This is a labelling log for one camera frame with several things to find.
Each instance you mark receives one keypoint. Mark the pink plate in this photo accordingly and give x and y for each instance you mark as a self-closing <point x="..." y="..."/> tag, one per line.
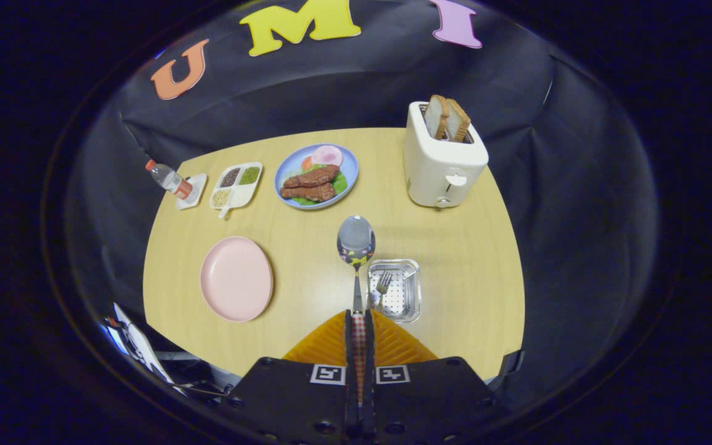
<point x="235" y="278"/>

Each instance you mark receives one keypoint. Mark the white square coaster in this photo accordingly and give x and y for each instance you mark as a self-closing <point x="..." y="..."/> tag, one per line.
<point x="198" y="185"/>

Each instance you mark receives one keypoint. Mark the pink ham slice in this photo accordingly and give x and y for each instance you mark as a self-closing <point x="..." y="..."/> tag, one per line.
<point x="328" y="154"/>

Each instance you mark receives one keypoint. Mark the green lettuce leaf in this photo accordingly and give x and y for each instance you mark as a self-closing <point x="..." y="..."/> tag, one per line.
<point x="340" y="184"/>

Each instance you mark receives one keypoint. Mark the bread slice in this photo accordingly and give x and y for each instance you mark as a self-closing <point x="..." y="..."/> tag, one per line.
<point x="460" y="120"/>
<point x="435" y="117"/>

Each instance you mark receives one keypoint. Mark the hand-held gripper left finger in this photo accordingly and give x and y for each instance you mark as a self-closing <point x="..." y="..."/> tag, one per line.
<point x="348" y="346"/>

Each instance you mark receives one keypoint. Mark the brown meat slice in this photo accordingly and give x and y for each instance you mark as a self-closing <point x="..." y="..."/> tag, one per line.
<point x="309" y="193"/>
<point x="313" y="176"/>

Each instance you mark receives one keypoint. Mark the white toaster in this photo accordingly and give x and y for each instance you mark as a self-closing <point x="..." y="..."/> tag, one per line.
<point x="439" y="170"/>

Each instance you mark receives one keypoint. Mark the black backdrop cloth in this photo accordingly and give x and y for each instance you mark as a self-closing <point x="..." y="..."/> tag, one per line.
<point x="381" y="86"/>

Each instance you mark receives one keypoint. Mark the metal perforated basket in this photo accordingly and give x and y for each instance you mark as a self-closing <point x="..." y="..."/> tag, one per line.
<point x="406" y="290"/>

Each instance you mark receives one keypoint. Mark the small plastic bottle red label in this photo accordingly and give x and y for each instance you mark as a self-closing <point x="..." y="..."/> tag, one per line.
<point x="167" y="178"/>

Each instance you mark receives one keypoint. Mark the blue plate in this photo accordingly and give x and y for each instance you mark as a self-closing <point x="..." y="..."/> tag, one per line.
<point x="350" y="162"/>

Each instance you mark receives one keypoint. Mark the white divided seasoning tray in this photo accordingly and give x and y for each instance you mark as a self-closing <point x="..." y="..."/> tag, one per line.
<point x="241" y="193"/>

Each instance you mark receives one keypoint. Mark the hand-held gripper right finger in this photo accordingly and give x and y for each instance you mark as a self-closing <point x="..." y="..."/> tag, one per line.
<point x="370" y="346"/>

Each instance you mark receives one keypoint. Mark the red tomato slice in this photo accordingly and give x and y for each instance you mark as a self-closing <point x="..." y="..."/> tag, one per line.
<point x="306" y="163"/>

